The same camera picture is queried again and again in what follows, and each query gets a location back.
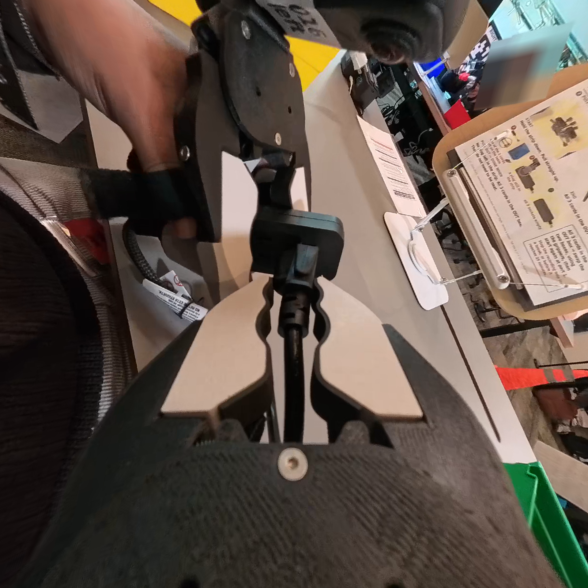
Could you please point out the grey desk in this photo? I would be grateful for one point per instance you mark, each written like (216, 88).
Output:
(349, 206)

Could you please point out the wooden document stand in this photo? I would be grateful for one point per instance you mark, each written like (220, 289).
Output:
(473, 229)

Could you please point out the white paper sheet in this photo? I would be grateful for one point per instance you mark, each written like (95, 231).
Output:
(390, 165)

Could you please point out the black charging dock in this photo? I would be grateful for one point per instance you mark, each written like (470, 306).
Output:
(367, 78)

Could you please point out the person's left hand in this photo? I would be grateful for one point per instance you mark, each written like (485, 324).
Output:
(119, 78)

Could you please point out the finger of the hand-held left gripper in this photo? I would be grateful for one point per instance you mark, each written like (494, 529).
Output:
(236, 197)
(301, 186)

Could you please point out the printed instruction sheet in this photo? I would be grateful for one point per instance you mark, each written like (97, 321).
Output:
(542, 183)

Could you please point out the green plastic bin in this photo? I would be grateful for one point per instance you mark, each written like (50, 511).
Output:
(546, 514)

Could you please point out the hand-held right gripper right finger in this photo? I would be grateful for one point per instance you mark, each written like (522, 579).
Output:
(363, 367)

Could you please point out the yellow plastic bin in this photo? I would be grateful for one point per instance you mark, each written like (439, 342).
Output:
(317, 59)

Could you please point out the person's dark knit sweater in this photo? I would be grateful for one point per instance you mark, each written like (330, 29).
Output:
(36, 367)

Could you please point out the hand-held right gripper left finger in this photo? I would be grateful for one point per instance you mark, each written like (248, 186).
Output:
(220, 367)

